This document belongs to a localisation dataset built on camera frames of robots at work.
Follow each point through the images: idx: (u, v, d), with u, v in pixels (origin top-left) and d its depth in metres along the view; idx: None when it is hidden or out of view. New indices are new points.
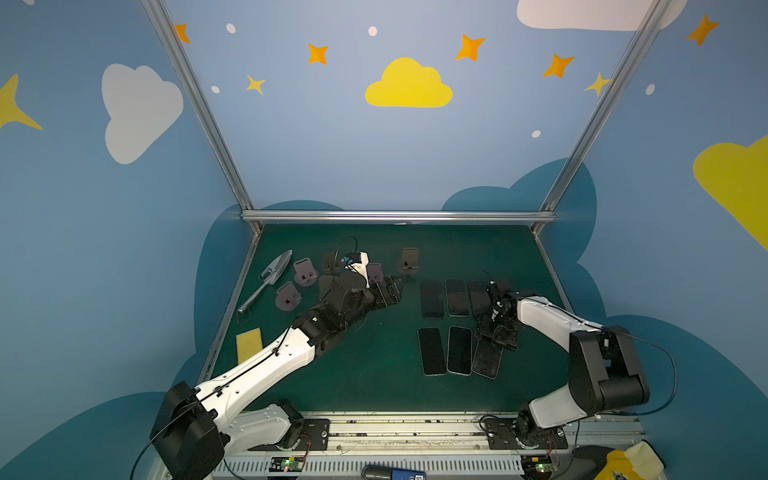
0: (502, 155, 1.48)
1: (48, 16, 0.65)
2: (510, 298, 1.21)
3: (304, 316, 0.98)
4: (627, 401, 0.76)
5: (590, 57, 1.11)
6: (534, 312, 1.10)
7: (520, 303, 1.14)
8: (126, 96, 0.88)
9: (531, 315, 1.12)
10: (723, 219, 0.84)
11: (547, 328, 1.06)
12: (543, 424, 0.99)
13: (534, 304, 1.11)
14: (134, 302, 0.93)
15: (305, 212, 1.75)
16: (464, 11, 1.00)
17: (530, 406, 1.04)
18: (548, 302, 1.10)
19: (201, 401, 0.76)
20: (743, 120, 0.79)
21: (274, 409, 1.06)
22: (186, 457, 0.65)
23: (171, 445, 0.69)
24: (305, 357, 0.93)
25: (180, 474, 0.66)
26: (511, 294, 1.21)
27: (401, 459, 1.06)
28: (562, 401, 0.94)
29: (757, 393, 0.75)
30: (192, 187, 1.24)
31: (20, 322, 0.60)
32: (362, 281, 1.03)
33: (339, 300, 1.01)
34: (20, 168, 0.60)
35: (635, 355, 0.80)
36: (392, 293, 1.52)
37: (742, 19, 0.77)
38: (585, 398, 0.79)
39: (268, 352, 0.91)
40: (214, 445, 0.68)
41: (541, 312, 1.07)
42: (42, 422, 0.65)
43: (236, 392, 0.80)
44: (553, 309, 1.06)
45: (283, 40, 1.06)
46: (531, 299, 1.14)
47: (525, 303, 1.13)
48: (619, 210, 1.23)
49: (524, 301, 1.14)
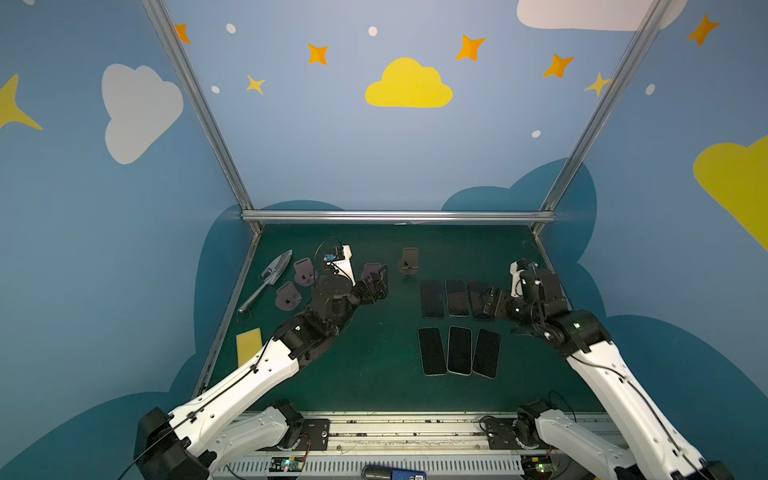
0: (502, 155, 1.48)
1: (48, 15, 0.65)
2: (567, 333, 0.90)
3: (287, 326, 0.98)
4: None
5: (590, 57, 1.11)
6: (608, 390, 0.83)
7: (588, 364, 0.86)
8: (126, 96, 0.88)
9: (600, 387, 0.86)
10: (723, 219, 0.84)
11: (613, 410, 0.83)
12: (545, 436, 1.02)
13: (610, 383, 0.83)
14: (134, 303, 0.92)
15: (305, 212, 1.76)
16: (464, 11, 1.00)
17: (538, 422, 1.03)
18: (626, 377, 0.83)
19: (174, 428, 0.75)
20: (743, 119, 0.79)
21: (269, 413, 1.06)
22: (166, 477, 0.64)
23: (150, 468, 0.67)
24: (291, 368, 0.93)
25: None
26: (569, 330, 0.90)
27: (401, 459, 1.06)
28: (584, 456, 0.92)
29: (757, 394, 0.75)
30: (192, 187, 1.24)
31: (20, 322, 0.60)
32: (346, 287, 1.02)
33: (321, 308, 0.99)
34: (19, 167, 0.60)
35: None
36: (379, 287, 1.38)
37: (742, 18, 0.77)
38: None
39: (247, 369, 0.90)
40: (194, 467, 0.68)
41: (614, 393, 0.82)
42: (42, 423, 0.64)
43: (211, 416, 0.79)
44: (632, 394, 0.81)
45: (283, 39, 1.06)
46: (610, 371, 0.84)
47: (600, 374, 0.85)
48: (619, 210, 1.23)
49: (599, 370, 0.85)
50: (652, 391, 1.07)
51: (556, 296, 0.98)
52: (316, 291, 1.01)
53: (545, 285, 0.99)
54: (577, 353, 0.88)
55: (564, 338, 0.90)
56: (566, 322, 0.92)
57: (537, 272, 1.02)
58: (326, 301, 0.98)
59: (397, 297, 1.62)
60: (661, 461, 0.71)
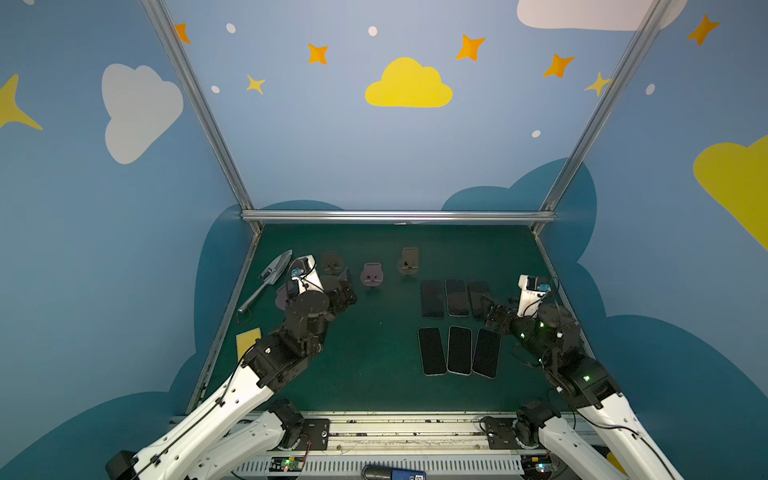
0: (502, 155, 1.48)
1: (48, 15, 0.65)
2: (576, 386, 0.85)
3: (258, 348, 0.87)
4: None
5: (590, 57, 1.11)
6: (622, 449, 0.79)
7: (604, 425, 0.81)
8: (126, 96, 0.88)
9: (613, 444, 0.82)
10: (724, 219, 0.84)
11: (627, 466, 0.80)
12: (544, 442, 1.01)
13: (624, 441, 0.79)
14: (134, 303, 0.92)
15: (305, 212, 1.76)
16: (464, 11, 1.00)
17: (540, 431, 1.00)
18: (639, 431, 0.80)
19: (139, 473, 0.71)
20: (743, 119, 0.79)
21: (263, 420, 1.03)
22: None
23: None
24: (262, 394, 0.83)
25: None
26: (578, 382, 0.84)
27: (401, 459, 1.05)
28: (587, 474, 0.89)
29: (758, 394, 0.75)
30: (192, 187, 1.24)
31: (21, 321, 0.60)
32: (322, 301, 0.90)
33: (294, 327, 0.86)
34: (19, 166, 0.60)
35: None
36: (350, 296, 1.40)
37: (742, 18, 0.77)
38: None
39: (213, 402, 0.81)
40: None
41: (627, 449, 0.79)
42: (42, 423, 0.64)
43: (176, 457, 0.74)
44: (645, 449, 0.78)
45: (283, 39, 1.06)
46: (623, 428, 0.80)
47: (614, 432, 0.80)
48: (619, 210, 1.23)
49: (614, 430, 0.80)
50: (651, 391, 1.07)
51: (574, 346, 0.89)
52: (289, 306, 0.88)
53: (565, 336, 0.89)
54: (589, 407, 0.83)
55: (575, 391, 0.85)
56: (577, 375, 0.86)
57: (555, 319, 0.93)
58: (301, 320, 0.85)
59: (397, 297, 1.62)
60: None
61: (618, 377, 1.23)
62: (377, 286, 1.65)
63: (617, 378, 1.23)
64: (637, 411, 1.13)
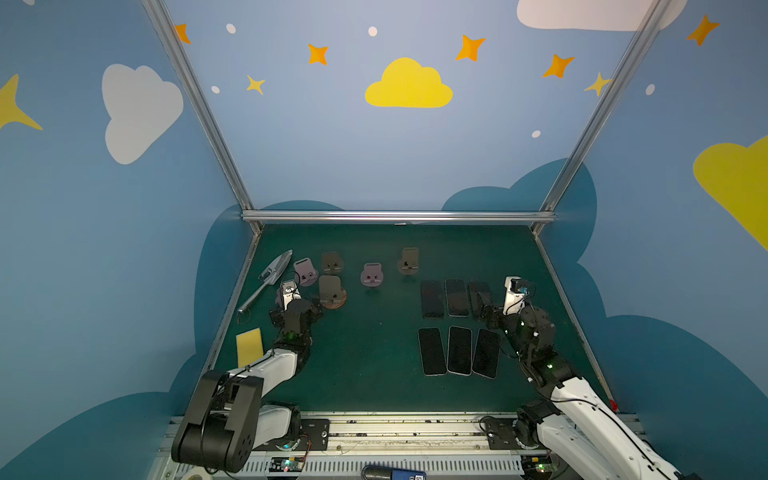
0: (502, 155, 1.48)
1: (48, 16, 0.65)
2: (544, 376, 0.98)
3: (275, 349, 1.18)
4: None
5: (590, 57, 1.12)
6: (584, 420, 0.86)
7: (564, 399, 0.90)
8: (126, 95, 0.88)
9: (578, 419, 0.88)
10: (724, 218, 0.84)
11: (592, 440, 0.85)
12: (543, 441, 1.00)
13: (586, 410, 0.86)
14: (134, 303, 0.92)
15: (305, 212, 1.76)
16: (465, 11, 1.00)
17: (538, 426, 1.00)
18: (597, 402, 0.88)
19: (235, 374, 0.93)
20: (743, 119, 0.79)
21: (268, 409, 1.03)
22: (238, 425, 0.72)
23: (190, 443, 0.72)
24: (289, 371, 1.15)
25: (231, 455, 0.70)
26: (545, 373, 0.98)
27: (401, 459, 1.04)
28: (582, 466, 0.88)
29: (757, 393, 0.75)
30: (192, 186, 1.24)
31: (21, 321, 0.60)
32: (305, 302, 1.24)
33: (295, 325, 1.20)
34: (18, 165, 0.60)
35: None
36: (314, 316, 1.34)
37: (742, 19, 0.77)
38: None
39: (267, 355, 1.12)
40: (255, 411, 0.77)
41: (586, 419, 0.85)
42: (41, 424, 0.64)
43: (258, 370, 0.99)
44: (604, 418, 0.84)
45: (283, 39, 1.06)
46: (583, 402, 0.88)
47: (574, 404, 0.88)
48: (619, 210, 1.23)
49: (574, 402, 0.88)
50: (652, 391, 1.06)
51: (548, 343, 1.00)
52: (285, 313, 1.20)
53: (540, 336, 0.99)
54: (554, 390, 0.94)
55: (543, 381, 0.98)
56: (545, 367, 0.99)
57: (534, 320, 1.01)
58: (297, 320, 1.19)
59: (397, 297, 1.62)
60: (640, 476, 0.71)
61: (617, 377, 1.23)
62: (377, 285, 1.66)
63: (616, 378, 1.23)
64: (637, 411, 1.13)
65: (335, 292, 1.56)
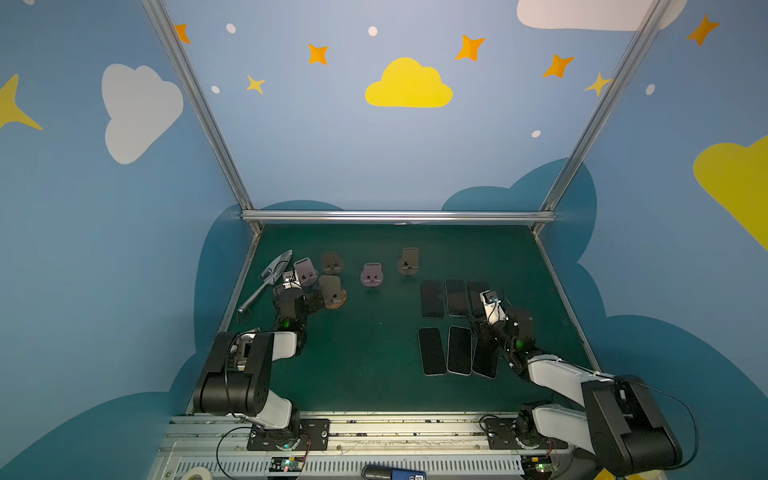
0: (503, 154, 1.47)
1: (48, 16, 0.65)
2: (524, 364, 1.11)
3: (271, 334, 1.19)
4: (659, 462, 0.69)
5: (589, 58, 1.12)
6: (551, 371, 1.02)
7: (536, 361, 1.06)
8: (126, 96, 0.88)
9: (549, 377, 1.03)
10: (724, 219, 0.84)
11: (561, 385, 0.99)
12: (543, 432, 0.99)
13: (546, 360, 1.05)
14: (134, 302, 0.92)
15: (305, 212, 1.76)
16: (465, 11, 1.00)
17: (532, 408, 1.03)
18: (558, 359, 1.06)
19: (244, 339, 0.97)
20: (744, 119, 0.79)
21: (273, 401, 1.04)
22: (256, 369, 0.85)
23: (211, 393, 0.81)
24: (289, 350, 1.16)
25: (251, 398, 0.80)
26: (525, 360, 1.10)
27: (401, 459, 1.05)
28: (573, 428, 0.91)
29: (758, 394, 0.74)
30: (192, 186, 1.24)
31: (20, 321, 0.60)
32: (299, 289, 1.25)
33: (290, 311, 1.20)
34: (18, 165, 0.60)
35: (651, 402, 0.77)
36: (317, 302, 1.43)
37: (742, 19, 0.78)
38: (610, 457, 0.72)
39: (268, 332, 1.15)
40: (266, 363, 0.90)
41: (554, 368, 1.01)
42: (41, 424, 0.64)
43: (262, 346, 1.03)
44: (565, 364, 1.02)
45: (282, 40, 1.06)
46: (549, 358, 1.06)
47: (543, 362, 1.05)
48: (620, 210, 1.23)
49: (543, 359, 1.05)
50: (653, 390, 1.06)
51: (529, 336, 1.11)
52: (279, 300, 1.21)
53: (521, 328, 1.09)
54: (529, 368, 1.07)
55: (523, 369, 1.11)
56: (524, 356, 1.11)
57: (514, 313, 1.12)
58: (292, 307, 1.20)
59: (397, 296, 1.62)
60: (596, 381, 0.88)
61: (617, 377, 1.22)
62: (377, 285, 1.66)
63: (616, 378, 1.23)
64: None
65: (334, 292, 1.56)
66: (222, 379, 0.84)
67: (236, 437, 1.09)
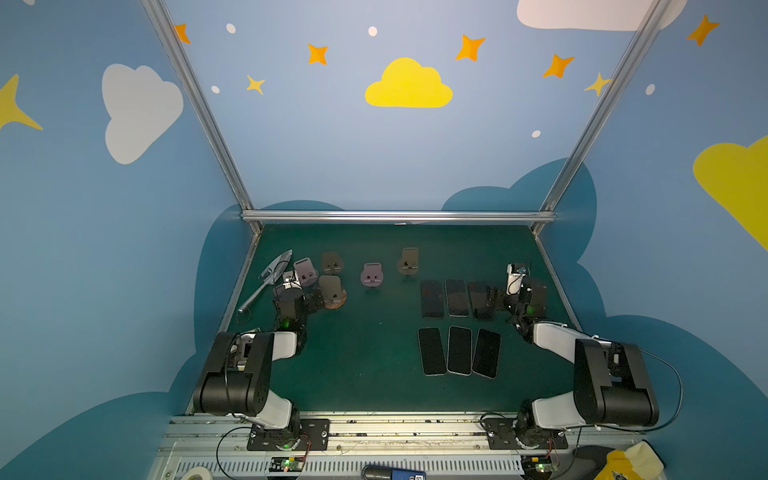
0: (503, 154, 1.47)
1: (48, 16, 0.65)
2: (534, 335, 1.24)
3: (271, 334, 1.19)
4: (632, 417, 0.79)
5: (589, 58, 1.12)
6: (554, 333, 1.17)
7: (541, 325, 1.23)
8: (126, 96, 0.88)
9: (551, 339, 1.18)
10: (724, 219, 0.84)
11: (560, 347, 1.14)
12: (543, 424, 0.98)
13: (551, 325, 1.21)
14: (134, 302, 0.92)
15: (305, 212, 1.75)
16: (465, 11, 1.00)
17: (533, 404, 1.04)
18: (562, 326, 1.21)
19: (244, 339, 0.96)
20: (744, 119, 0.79)
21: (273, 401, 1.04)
22: (256, 369, 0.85)
23: (211, 393, 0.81)
24: (290, 350, 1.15)
25: (251, 398, 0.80)
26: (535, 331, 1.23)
27: (401, 459, 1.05)
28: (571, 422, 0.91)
29: (759, 394, 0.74)
30: (192, 186, 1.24)
31: (20, 322, 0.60)
32: (299, 289, 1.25)
33: (290, 311, 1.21)
34: (17, 165, 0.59)
35: (641, 368, 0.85)
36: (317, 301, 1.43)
37: (741, 19, 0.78)
38: (588, 406, 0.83)
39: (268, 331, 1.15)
40: (267, 363, 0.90)
41: (554, 331, 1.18)
42: (40, 424, 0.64)
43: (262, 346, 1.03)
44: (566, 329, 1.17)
45: (283, 40, 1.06)
46: (555, 325, 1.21)
47: (549, 326, 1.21)
48: (620, 210, 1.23)
49: (548, 324, 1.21)
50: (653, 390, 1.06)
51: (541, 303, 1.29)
52: (280, 300, 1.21)
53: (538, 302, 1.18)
54: (536, 331, 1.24)
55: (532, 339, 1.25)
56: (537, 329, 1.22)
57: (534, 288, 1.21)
58: (292, 307, 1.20)
59: (396, 296, 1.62)
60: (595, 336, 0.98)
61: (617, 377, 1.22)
62: (377, 285, 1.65)
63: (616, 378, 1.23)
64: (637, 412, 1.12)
65: (334, 292, 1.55)
66: (222, 379, 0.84)
67: (236, 437, 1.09)
